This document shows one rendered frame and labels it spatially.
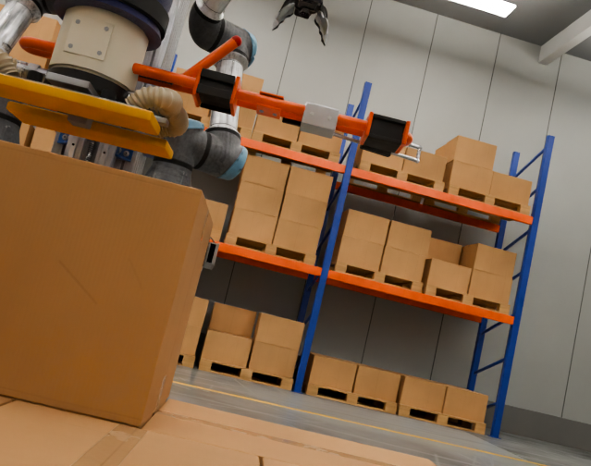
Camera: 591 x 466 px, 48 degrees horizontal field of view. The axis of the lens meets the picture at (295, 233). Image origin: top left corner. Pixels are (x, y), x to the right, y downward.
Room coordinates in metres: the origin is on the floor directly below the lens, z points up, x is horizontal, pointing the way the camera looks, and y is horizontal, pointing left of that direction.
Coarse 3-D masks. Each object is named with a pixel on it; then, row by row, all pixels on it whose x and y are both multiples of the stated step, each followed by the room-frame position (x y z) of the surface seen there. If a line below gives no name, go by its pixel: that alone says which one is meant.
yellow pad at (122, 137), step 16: (16, 112) 1.35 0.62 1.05; (32, 112) 1.34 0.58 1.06; (48, 112) 1.34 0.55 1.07; (48, 128) 1.42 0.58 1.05; (64, 128) 1.38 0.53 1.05; (80, 128) 1.35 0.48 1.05; (96, 128) 1.34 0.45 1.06; (112, 128) 1.34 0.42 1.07; (112, 144) 1.43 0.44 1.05; (128, 144) 1.39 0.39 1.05; (144, 144) 1.35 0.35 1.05; (160, 144) 1.35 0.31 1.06
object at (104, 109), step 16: (0, 80) 1.15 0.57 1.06; (16, 80) 1.15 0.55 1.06; (32, 80) 1.17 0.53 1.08; (0, 96) 1.24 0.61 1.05; (16, 96) 1.21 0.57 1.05; (32, 96) 1.18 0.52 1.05; (48, 96) 1.16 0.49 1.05; (64, 96) 1.15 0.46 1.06; (80, 96) 1.15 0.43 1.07; (96, 96) 1.17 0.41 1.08; (112, 96) 1.19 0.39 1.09; (64, 112) 1.24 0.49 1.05; (80, 112) 1.21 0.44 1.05; (96, 112) 1.18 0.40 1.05; (112, 112) 1.16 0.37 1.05; (128, 112) 1.15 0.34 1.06; (144, 112) 1.16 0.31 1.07; (128, 128) 1.25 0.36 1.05; (144, 128) 1.21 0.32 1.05; (160, 128) 1.25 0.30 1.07
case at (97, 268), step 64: (0, 192) 1.09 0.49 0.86; (64, 192) 1.09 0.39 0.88; (128, 192) 1.10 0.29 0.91; (192, 192) 1.10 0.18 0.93; (0, 256) 1.09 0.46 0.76; (64, 256) 1.09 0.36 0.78; (128, 256) 1.10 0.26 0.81; (192, 256) 1.23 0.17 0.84; (0, 320) 1.09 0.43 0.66; (64, 320) 1.10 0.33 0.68; (128, 320) 1.10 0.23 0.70; (0, 384) 1.09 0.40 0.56; (64, 384) 1.10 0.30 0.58; (128, 384) 1.10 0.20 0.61
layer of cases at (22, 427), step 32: (0, 416) 0.95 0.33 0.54; (32, 416) 1.00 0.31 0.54; (64, 416) 1.05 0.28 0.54; (160, 416) 1.25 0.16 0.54; (192, 416) 1.33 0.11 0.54; (224, 416) 1.43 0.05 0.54; (0, 448) 0.79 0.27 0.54; (32, 448) 0.83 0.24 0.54; (64, 448) 0.86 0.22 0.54; (96, 448) 0.90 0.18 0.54; (128, 448) 0.94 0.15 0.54; (160, 448) 0.99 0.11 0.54; (192, 448) 1.04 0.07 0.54; (224, 448) 1.10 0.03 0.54; (256, 448) 1.16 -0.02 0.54; (288, 448) 1.23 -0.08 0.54; (320, 448) 1.31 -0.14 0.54; (352, 448) 1.41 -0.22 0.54
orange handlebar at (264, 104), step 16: (32, 48) 1.30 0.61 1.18; (48, 48) 1.27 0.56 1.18; (144, 80) 1.31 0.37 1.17; (176, 80) 1.27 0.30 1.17; (192, 80) 1.27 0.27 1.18; (240, 96) 1.27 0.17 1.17; (256, 96) 1.27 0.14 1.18; (272, 96) 1.28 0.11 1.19; (256, 112) 1.32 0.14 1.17; (272, 112) 1.30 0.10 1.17; (288, 112) 1.29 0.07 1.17; (336, 128) 1.32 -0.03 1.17; (352, 128) 1.29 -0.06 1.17
